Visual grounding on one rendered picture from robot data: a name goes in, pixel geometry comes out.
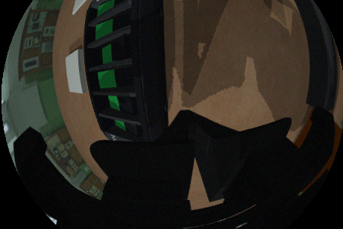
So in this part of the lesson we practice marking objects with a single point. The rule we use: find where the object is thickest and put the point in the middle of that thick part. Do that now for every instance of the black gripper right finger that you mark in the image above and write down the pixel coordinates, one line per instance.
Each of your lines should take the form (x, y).
(221, 152)

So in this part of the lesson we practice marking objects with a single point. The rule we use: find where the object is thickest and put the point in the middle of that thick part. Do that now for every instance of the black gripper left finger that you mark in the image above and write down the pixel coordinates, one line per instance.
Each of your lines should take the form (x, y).
(171, 156)

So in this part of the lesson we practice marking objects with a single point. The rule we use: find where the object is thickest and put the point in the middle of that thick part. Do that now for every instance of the dark grey controller unit with white label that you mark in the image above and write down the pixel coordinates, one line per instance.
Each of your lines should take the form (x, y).
(124, 57)

